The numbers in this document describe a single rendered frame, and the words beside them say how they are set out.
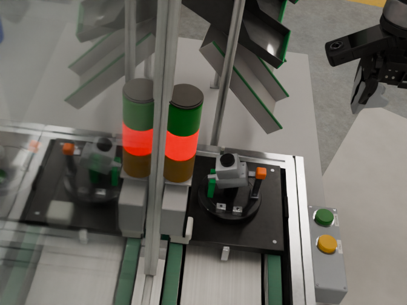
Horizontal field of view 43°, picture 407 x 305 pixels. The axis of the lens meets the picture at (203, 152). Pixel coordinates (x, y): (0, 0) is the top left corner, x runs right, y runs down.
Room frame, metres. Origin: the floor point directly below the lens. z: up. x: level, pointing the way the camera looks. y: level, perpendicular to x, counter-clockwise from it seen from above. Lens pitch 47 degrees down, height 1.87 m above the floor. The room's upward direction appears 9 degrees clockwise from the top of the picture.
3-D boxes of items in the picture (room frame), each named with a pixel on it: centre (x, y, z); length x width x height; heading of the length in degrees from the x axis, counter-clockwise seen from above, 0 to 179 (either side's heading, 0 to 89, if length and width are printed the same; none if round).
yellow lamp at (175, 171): (0.53, 0.04, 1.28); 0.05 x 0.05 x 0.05
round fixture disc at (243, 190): (0.72, -0.07, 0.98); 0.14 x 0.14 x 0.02
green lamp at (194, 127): (0.53, 0.04, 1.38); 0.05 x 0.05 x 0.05
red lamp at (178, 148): (0.53, 0.04, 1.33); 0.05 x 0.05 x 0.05
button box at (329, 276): (0.65, -0.29, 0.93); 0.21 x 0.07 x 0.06; 3
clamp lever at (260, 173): (0.72, -0.12, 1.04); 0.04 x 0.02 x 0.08; 93
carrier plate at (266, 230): (0.72, -0.07, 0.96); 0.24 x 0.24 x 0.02; 3
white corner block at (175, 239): (0.62, 0.02, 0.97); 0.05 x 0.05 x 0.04; 3
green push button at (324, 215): (0.72, -0.29, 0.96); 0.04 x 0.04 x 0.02
